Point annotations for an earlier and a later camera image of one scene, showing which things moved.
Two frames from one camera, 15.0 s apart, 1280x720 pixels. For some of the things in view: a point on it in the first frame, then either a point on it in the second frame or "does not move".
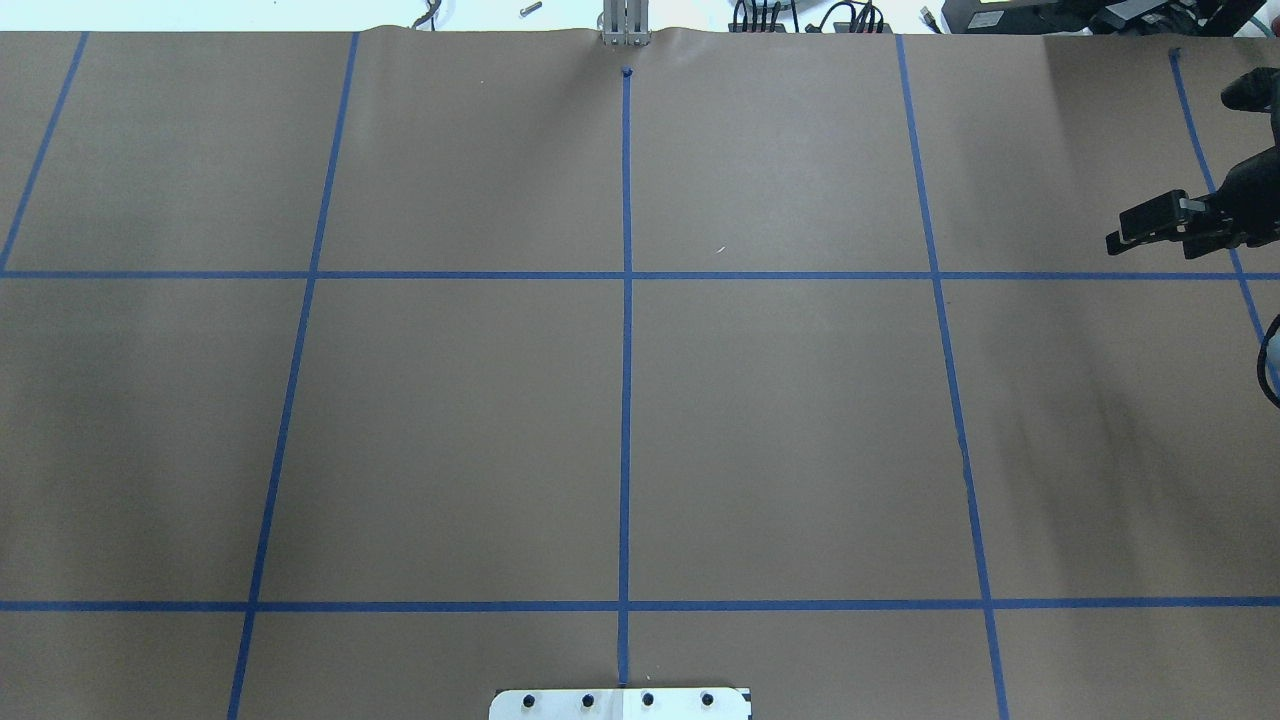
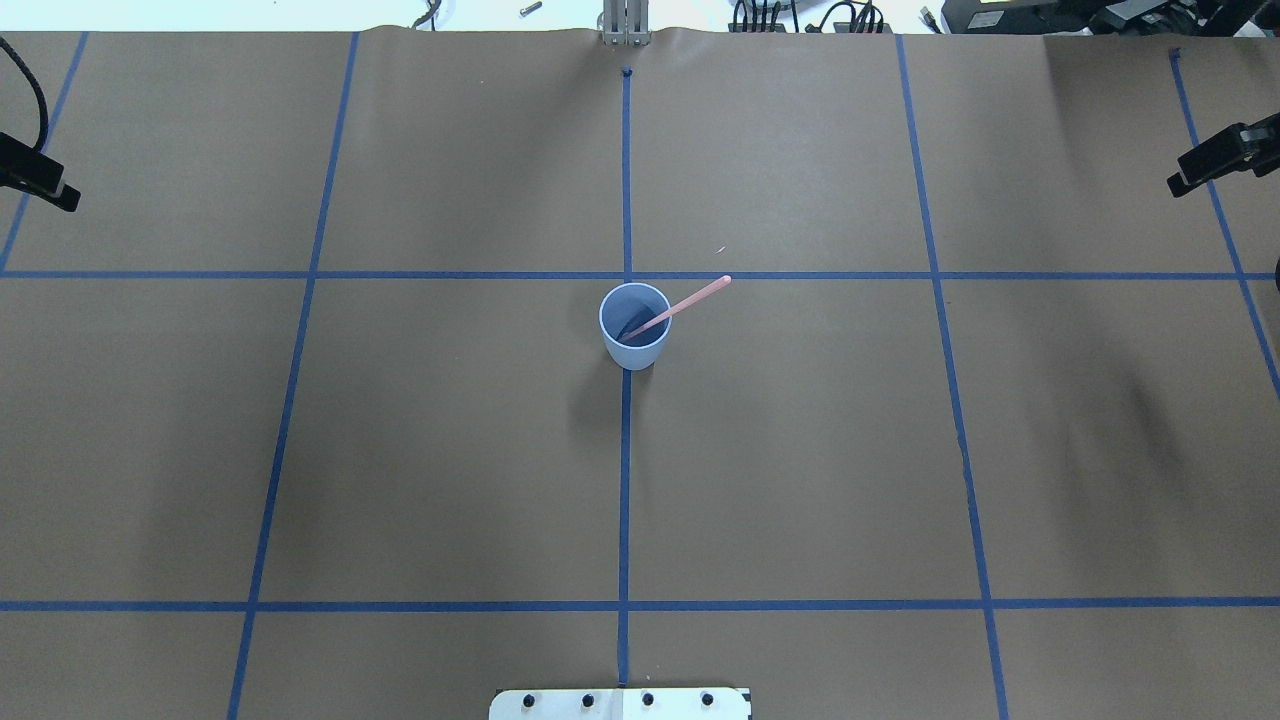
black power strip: [839, 27] does not move
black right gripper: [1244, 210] to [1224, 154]
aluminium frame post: [626, 22] does not move
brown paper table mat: [356, 373] does not move
